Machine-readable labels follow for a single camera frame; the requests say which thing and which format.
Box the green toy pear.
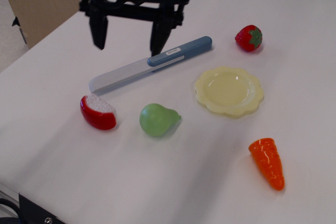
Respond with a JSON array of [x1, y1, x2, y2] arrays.
[[139, 103, 182, 137]]

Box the aluminium table frame rail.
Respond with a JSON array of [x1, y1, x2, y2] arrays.
[[1, 183, 19, 223]]

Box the black cable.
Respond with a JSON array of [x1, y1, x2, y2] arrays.
[[0, 198, 19, 212]]

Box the blue toy knife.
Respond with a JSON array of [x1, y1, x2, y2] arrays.
[[89, 36, 212, 93]]

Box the orange toy carrot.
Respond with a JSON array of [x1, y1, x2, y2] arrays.
[[248, 138, 285, 191]]

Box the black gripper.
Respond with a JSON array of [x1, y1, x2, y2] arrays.
[[79, 0, 189, 54]]

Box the black corner bracket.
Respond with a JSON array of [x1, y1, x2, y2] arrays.
[[18, 194, 65, 224]]

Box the pale yellow toy plate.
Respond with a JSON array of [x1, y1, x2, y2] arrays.
[[194, 66, 264, 119]]

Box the red toy strawberry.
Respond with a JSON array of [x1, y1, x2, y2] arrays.
[[235, 25, 263, 52]]

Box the red and white toy sushi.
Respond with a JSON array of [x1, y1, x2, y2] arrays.
[[80, 93, 117, 130]]

